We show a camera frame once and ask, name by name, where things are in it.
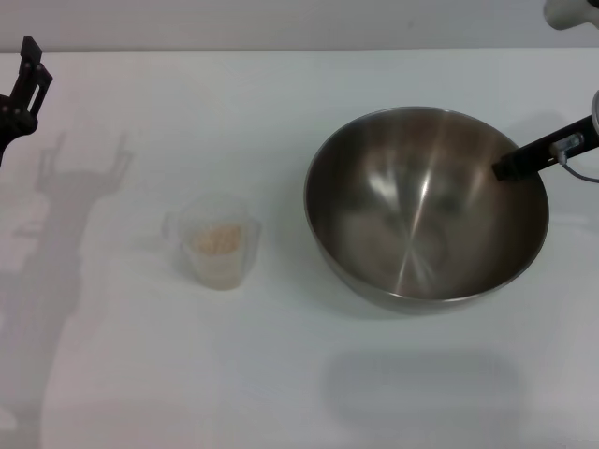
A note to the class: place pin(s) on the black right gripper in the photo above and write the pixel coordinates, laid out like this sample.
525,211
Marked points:
543,152

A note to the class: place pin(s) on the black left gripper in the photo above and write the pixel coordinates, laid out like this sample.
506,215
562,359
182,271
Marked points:
11,124

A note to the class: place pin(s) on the stainless steel mixing bowl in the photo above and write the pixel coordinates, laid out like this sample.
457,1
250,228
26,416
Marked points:
412,220

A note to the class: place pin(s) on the white rice grains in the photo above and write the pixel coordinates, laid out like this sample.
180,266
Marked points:
216,238

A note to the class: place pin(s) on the clear plastic measuring cup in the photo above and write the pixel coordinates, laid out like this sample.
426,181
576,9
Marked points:
213,271

